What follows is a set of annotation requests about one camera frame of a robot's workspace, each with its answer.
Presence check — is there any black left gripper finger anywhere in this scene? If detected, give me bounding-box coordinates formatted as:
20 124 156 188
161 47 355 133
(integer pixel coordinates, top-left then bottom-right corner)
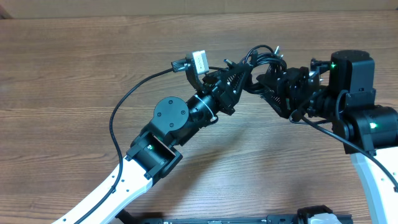
206 69 229 82
224 63 252 96

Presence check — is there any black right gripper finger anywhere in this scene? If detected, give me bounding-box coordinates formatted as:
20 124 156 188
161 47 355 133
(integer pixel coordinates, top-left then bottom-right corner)
257 73 288 93
261 91 288 118

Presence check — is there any black cable silver plug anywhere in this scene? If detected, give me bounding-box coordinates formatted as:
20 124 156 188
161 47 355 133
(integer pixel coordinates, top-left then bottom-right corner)
274 45 284 58

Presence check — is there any black USB cable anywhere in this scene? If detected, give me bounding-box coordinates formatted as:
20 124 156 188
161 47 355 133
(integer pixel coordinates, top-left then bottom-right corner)
224 44 289 96

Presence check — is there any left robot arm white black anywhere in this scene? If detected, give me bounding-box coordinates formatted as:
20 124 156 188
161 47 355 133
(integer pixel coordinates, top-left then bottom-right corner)
57 60 253 223

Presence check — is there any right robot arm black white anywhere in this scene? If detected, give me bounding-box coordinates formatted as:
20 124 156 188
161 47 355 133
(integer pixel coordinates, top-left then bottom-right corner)
257 50 397 223

